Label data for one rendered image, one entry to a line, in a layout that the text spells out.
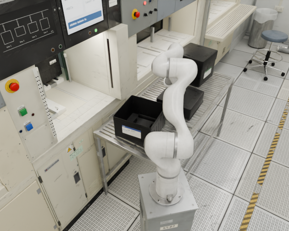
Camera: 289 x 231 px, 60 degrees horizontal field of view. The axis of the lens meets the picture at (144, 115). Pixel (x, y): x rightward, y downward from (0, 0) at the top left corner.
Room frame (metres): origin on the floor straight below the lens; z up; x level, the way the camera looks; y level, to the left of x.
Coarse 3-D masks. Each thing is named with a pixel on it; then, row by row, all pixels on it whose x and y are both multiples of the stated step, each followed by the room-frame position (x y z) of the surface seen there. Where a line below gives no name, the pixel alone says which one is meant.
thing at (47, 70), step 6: (48, 60) 1.73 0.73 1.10; (54, 60) 1.77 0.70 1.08; (36, 66) 1.63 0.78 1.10; (42, 66) 1.68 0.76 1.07; (48, 66) 1.72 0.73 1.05; (54, 66) 1.76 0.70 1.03; (60, 66) 1.80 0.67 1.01; (42, 72) 1.66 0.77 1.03; (48, 72) 1.70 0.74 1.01; (54, 72) 1.75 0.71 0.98; (60, 72) 1.79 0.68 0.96; (42, 78) 1.65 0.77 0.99; (48, 78) 1.69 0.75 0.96; (54, 78) 1.78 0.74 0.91
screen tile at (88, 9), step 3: (84, 0) 1.41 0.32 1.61; (96, 0) 1.48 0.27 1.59; (99, 0) 1.50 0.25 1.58; (84, 3) 1.41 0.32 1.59; (90, 3) 1.44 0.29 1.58; (93, 3) 1.46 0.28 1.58; (96, 3) 1.48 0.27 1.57; (99, 3) 1.50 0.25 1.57; (87, 6) 1.42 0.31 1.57; (90, 6) 1.44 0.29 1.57; (93, 6) 1.46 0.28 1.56; (96, 6) 1.48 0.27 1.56; (99, 6) 1.50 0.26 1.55; (87, 9) 1.42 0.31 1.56; (90, 9) 1.44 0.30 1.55; (93, 9) 1.45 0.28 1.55; (96, 9) 1.48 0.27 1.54; (87, 12) 1.41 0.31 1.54
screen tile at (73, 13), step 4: (64, 0) 1.30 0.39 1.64; (68, 0) 1.32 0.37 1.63; (72, 0) 1.34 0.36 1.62; (76, 0) 1.36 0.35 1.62; (80, 0) 1.38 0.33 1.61; (64, 4) 1.29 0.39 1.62; (68, 4) 1.31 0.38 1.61; (72, 4) 1.34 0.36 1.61; (80, 4) 1.38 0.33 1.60; (76, 8) 1.35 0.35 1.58; (80, 8) 1.38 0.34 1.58; (68, 12) 1.31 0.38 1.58; (72, 12) 1.33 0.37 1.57; (76, 12) 1.35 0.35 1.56; (80, 12) 1.37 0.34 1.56; (68, 16) 1.30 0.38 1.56; (72, 16) 1.32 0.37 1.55; (76, 16) 1.35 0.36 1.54
